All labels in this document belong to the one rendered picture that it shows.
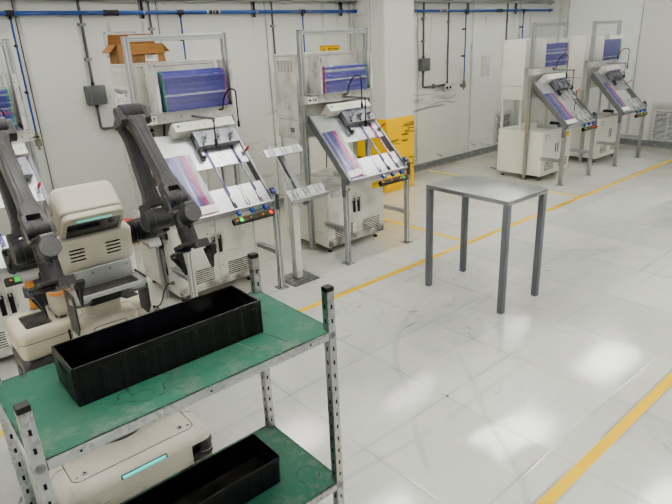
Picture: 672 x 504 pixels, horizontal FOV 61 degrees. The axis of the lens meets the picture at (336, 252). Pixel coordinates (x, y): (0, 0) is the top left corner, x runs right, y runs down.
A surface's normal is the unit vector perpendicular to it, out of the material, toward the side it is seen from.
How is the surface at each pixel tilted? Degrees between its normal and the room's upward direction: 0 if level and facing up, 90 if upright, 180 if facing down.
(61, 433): 0
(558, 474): 0
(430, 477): 0
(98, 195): 42
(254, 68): 90
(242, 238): 90
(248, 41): 90
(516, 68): 90
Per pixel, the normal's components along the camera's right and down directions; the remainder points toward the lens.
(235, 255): 0.65, 0.24
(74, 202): 0.41, -0.53
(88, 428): -0.04, -0.94
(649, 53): -0.76, 0.26
